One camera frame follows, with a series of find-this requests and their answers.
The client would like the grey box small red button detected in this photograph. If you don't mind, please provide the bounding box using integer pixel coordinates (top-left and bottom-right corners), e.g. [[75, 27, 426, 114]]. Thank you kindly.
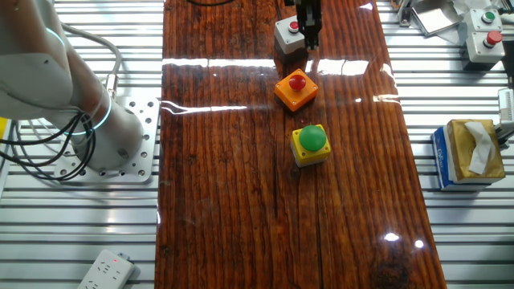
[[274, 14, 309, 55]]

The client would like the grey box large red button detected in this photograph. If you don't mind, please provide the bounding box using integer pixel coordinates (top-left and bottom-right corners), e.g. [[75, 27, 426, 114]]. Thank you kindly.
[[464, 30, 507, 65]]

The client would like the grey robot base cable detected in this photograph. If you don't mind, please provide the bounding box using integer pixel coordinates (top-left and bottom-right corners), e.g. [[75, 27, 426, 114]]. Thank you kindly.
[[59, 22, 124, 100]]

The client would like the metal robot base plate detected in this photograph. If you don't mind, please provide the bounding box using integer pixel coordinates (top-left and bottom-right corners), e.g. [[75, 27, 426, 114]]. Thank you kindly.
[[53, 96, 161, 185]]

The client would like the white power strip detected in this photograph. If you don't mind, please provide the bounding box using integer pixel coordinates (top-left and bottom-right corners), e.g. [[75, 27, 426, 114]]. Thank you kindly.
[[76, 248, 137, 289]]

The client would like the orange box red button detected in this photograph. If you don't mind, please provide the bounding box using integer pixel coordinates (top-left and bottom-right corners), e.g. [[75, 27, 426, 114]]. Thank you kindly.
[[274, 67, 320, 113]]

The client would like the black cable bundle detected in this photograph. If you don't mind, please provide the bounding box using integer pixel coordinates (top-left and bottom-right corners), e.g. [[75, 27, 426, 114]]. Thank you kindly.
[[0, 112, 97, 182]]

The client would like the yellow box green button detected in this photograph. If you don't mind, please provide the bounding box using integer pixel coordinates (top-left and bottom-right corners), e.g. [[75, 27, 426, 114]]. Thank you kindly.
[[290, 124, 332, 169]]

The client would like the dark wooden board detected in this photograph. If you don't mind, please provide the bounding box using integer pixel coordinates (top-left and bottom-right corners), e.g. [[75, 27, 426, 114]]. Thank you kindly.
[[154, 0, 447, 289]]

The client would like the colour block patterned cloth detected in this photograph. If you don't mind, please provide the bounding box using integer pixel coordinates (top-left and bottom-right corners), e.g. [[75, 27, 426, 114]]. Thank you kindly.
[[0, 116, 12, 142]]

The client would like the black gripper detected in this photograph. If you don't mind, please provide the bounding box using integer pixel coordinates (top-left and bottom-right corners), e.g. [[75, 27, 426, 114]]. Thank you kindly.
[[284, 0, 324, 51]]

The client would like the metal bracket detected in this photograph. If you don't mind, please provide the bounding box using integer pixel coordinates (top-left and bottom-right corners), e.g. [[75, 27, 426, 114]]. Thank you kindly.
[[397, 0, 463, 37]]

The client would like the small silver camera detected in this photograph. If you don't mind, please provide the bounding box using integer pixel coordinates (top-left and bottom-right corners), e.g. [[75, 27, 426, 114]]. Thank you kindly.
[[493, 87, 514, 141]]

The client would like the black flat panel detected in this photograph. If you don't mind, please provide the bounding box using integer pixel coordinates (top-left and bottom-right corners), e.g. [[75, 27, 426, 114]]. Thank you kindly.
[[501, 51, 514, 90]]

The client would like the gold and blue tissue box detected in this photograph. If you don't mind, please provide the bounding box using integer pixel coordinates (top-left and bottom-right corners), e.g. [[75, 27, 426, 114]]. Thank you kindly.
[[430, 118, 507, 192]]

